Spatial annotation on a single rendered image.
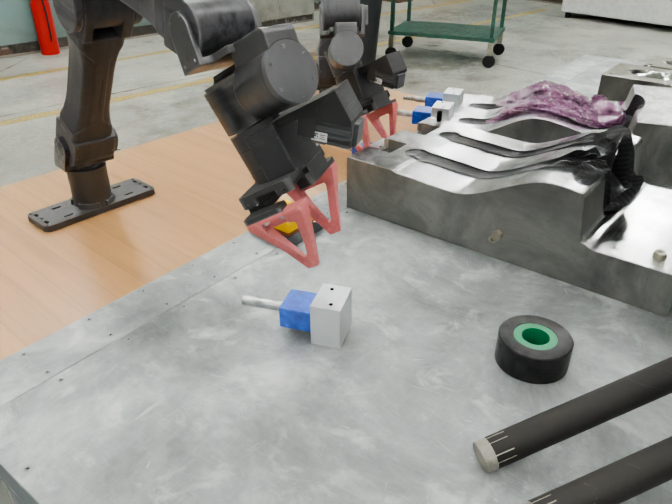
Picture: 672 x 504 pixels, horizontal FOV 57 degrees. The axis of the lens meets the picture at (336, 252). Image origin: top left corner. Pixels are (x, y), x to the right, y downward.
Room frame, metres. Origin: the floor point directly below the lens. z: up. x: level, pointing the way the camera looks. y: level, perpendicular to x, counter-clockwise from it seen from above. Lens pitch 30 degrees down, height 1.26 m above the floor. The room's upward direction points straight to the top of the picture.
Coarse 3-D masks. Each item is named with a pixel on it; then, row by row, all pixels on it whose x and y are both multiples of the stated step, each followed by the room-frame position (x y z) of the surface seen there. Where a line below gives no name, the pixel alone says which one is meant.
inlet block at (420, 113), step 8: (440, 104) 1.23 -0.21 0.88; (448, 104) 1.23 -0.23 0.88; (400, 112) 1.26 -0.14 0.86; (408, 112) 1.25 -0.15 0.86; (416, 112) 1.23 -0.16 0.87; (424, 112) 1.23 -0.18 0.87; (432, 112) 1.22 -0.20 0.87; (448, 112) 1.20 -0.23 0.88; (416, 120) 1.23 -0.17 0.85; (448, 120) 1.21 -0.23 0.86
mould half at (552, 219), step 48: (432, 144) 0.98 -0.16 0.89; (528, 144) 1.00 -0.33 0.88; (384, 192) 0.88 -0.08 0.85; (432, 192) 0.83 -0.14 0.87; (480, 192) 0.78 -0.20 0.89; (528, 192) 0.74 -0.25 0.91; (576, 192) 0.70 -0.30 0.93; (480, 240) 0.78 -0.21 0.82; (528, 240) 0.73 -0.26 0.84; (576, 240) 0.70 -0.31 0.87; (624, 240) 0.71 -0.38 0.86; (624, 288) 0.65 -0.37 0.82
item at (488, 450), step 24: (624, 384) 0.43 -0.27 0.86; (648, 384) 0.43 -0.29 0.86; (552, 408) 0.42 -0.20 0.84; (576, 408) 0.41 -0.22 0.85; (600, 408) 0.41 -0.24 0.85; (624, 408) 0.41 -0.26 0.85; (504, 432) 0.40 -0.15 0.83; (528, 432) 0.40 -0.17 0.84; (552, 432) 0.40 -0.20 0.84; (576, 432) 0.40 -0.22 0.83; (480, 456) 0.39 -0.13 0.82; (504, 456) 0.38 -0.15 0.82
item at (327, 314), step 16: (320, 288) 0.60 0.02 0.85; (336, 288) 0.60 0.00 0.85; (256, 304) 0.61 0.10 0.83; (272, 304) 0.60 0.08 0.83; (288, 304) 0.59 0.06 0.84; (304, 304) 0.59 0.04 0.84; (320, 304) 0.57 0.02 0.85; (336, 304) 0.57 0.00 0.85; (288, 320) 0.58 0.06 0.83; (304, 320) 0.57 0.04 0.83; (320, 320) 0.56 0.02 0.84; (336, 320) 0.56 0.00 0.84; (320, 336) 0.56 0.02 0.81; (336, 336) 0.56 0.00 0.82
